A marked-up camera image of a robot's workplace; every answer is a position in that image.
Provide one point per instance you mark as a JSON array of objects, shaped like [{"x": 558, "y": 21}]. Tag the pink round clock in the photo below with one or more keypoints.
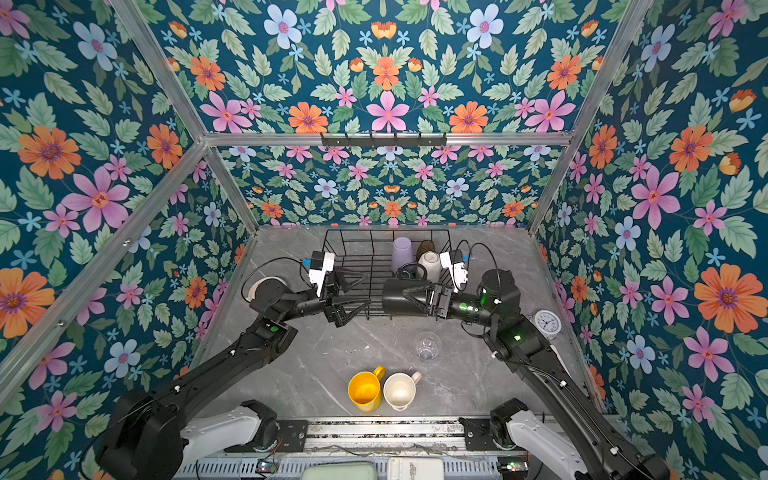
[{"x": 251, "y": 293}]

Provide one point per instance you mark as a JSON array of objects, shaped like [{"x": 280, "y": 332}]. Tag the lavender plastic cup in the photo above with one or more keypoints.
[{"x": 403, "y": 257}]

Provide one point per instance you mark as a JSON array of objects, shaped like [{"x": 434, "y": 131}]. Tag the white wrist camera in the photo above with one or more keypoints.
[
  {"x": 454, "y": 262},
  {"x": 318, "y": 265}
]

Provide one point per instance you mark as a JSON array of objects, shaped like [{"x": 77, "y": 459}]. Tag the yellow mug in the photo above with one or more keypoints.
[{"x": 365, "y": 389}]

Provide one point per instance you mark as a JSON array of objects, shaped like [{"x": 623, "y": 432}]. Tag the cream mug pink handle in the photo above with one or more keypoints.
[{"x": 399, "y": 390}]

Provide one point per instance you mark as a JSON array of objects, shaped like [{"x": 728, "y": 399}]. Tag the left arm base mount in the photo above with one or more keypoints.
[{"x": 282, "y": 433}]

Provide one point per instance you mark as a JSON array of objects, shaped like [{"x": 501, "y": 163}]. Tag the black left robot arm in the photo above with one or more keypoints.
[{"x": 153, "y": 434}]

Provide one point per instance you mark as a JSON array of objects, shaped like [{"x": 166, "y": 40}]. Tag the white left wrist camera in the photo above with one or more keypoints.
[{"x": 318, "y": 265}]

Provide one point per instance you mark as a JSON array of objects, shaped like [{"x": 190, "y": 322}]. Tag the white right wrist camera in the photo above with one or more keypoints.
[{"x": 454, "y": 262}]

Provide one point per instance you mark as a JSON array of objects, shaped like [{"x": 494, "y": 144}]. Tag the white round clock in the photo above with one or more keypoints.
[{"x": 548, "y": 323}]

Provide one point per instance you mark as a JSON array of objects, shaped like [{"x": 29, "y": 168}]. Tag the brown textured cup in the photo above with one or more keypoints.
[{"x": 424, "y": 247}]

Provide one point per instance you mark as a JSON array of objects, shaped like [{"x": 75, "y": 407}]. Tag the black wire dish rack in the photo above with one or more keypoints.
[{"x": 369, "y": 251}]

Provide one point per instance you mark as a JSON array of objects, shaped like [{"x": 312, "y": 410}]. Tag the white faceted mug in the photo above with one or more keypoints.
[{"x": 430, "y": 260}]

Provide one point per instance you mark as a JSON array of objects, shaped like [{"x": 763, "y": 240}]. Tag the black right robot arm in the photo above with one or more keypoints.
[{"x": 588, "y": 447}]

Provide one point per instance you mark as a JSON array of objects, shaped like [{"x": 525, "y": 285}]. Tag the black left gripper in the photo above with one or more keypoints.
[{"x": 331, "y": 307}]

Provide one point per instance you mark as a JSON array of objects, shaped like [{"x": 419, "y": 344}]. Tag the black mug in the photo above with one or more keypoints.
[{"x": 392, "y": 289}]

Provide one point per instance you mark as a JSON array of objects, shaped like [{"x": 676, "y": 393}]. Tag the clear glass cup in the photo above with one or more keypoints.
[{"x": 427, "y": 346}]

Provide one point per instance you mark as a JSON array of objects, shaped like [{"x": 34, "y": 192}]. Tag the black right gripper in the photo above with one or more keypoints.
[{"x": 441, "y": 303}]

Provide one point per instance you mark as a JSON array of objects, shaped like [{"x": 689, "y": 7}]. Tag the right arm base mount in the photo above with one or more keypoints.
[{"x": 486, "y": 434}]

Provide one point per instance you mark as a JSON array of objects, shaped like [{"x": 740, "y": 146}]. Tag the white device at front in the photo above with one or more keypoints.
[{"x": 415, "y": 468}]

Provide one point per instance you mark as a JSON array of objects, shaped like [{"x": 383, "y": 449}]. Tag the black hook rail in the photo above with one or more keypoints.
[{"x": 371, "y": 140}]

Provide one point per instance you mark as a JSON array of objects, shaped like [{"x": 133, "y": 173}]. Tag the green device at front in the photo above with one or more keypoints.
[{"x": 341, "y": 471}]

